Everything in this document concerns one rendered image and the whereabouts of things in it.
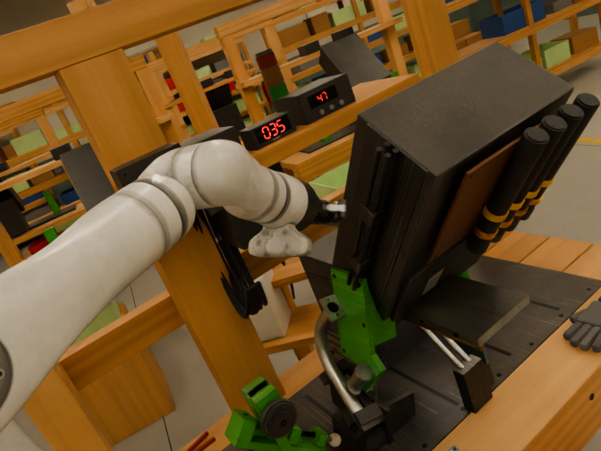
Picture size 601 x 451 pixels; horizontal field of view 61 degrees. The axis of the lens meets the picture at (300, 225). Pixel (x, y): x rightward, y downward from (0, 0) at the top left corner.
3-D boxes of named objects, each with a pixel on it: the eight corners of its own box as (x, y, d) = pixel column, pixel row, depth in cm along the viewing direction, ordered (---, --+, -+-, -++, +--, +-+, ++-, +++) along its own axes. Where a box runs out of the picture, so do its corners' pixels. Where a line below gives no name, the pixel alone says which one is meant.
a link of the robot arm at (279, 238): (254, 258, 71) (227, 254, 65) (257, 179, 72) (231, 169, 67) (312, 257, 66) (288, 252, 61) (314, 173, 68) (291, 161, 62)
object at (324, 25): (456, 77, 913) (423, -56, 837) (303, 149, 829) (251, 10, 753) (437, 79, 962) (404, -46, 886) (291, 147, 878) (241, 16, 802)
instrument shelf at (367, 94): (422, 86, 137) (419, 72, 135) (111, 251, 100) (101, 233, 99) (364, 95, 158) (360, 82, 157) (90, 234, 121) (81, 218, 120)
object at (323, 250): (456, 314, 142) (424, 207, 130) (378, 378, 130) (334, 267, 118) (410, 298, 158) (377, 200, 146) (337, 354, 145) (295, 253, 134)
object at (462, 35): (464, 55, 1085) (456, 21, 1060) (493, 51, 1013) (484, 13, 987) (421, 76, 1050) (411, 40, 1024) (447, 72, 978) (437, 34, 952)
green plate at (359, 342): (403, 359, 110) (393, 267, 105) (373, 373, 106) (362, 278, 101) (369, 342, 120) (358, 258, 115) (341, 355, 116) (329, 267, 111)
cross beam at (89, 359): (443, 161, 173) (435, 136, 170) (78, 391, 120) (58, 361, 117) (432, 160, 178) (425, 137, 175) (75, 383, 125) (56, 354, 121)
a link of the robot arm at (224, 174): (299, 163, 63) (241, 174, 67) (223, 125, 50) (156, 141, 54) (300, 218, 62) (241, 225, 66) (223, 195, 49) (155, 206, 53)
